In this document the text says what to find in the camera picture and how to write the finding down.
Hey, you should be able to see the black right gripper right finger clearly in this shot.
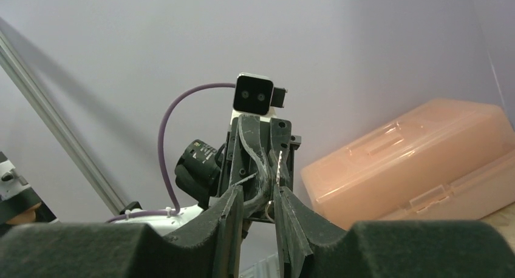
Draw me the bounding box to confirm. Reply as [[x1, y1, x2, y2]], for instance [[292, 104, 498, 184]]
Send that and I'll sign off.
[[273, 187, 514, 277]]

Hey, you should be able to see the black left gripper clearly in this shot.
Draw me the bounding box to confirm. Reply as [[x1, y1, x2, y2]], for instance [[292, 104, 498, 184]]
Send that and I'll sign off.
[[217, 114, 301, 223]]

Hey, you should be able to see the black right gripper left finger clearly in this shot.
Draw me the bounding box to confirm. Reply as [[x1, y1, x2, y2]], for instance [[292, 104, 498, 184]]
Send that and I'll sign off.
[[1, 186, 243, 277]]

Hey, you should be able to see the silver padlock key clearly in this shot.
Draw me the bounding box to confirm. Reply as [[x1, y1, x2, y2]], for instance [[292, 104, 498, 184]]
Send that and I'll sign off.
[[265, 151, 282, 223]]

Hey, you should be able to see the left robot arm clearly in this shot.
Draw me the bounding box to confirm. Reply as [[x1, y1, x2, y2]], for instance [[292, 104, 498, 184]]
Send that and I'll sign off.
[[108, 114, 302, 235]]

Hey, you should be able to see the pink plastic storage box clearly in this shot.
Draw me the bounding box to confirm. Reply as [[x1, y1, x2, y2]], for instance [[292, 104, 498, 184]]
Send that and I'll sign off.
[[301, 99, 514, 229]]

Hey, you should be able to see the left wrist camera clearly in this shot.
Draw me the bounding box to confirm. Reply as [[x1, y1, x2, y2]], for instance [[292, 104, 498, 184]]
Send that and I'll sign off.
[[231, 72, 288, 122]]

